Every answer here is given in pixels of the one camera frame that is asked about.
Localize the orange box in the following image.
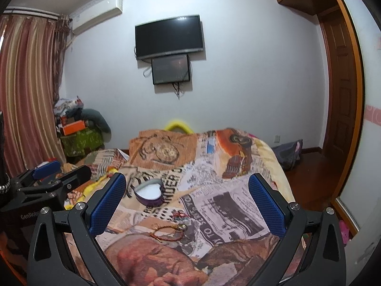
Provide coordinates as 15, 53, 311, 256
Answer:
60, 120, 86, 136

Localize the white air conditioner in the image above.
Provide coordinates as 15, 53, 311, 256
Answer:
72, 0, 123, 35

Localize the purple heart-shaped tin box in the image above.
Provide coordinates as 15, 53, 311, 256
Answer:
133, 179, 165, 207

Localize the striped red curtain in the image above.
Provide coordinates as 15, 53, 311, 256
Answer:
1, 14, 69, 176

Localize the red gold braided bracelet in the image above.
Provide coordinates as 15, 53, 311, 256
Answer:
149, 223, 189, 243

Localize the small black wall monitor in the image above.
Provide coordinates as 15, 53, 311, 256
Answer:
152, 54, 191, 85

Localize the grey plush pillow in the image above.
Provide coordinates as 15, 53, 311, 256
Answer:
81, 108, 111, 134

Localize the yellow round object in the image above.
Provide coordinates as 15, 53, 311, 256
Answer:
164, 119, 194, 134

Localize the wooden door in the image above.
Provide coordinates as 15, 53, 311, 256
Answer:
318, 5, 364, 201

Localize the green patterned bag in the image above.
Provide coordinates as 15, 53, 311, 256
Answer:
60, 128, 103, 157

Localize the black wall television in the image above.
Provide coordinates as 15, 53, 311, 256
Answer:
135, 15, 204, 60

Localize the newspaper print bed cover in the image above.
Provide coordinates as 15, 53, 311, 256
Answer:
65, 128, 295, 285

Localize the dark bag on floor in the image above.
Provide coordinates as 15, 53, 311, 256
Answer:
272, 139, 303, 171

